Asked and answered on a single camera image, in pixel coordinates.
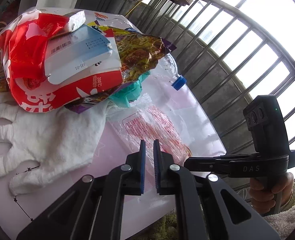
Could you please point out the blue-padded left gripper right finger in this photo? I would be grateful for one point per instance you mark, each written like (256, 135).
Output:
(162, 162)

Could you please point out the teal plastic bag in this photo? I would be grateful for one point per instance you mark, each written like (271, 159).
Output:
(123, 98)

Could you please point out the pink patterned tablecloth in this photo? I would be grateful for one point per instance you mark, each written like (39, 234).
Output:
(197, 133)

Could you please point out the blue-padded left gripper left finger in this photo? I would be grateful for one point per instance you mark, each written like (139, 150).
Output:
(134, 181)

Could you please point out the person's right hand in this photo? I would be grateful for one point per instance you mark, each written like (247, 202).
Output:
(263, 200)

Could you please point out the white blue paper package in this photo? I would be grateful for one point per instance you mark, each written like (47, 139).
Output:
(82, 53)

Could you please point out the clear red-printed plastic wrapper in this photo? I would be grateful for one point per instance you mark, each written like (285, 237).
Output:
(145, 121)

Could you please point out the metal window railing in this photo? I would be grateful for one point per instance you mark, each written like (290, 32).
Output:
(227, 60)

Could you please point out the white fleece blanket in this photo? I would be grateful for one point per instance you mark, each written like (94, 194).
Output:
(283, 223)

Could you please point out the green sleeve right forearm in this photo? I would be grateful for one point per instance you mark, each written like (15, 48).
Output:
(289, 202)

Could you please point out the red white snack bag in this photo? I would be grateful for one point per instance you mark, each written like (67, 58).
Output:
(23, 46)

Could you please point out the crushed clear plastic bottle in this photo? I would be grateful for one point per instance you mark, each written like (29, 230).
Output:
(164, 81)

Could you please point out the white cotton glove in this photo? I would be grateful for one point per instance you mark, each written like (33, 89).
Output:
(60, 141)

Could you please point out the purple yellow noodle wrapper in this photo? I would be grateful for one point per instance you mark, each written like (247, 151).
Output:
(139, 53)

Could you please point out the small white carton box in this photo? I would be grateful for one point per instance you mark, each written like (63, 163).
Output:
(75, 20)

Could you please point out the green fuzzy blanket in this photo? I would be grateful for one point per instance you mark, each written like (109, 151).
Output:
(164, 228)

